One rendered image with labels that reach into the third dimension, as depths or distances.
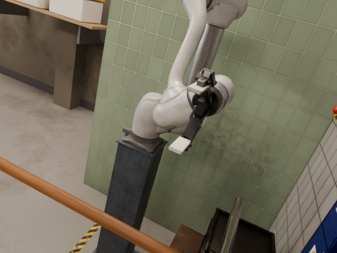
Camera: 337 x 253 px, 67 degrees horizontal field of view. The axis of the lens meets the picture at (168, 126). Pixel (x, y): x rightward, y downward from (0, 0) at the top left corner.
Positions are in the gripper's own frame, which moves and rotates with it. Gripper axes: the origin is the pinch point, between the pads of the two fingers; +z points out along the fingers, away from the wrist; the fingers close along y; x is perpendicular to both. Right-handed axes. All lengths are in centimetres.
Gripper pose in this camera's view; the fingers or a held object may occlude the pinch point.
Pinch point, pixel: (185, 121)
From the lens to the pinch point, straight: 52.3
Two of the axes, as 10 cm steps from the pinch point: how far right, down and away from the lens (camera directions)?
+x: -8.9, -3.7, 2.5
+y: -2.6, 8.8, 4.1
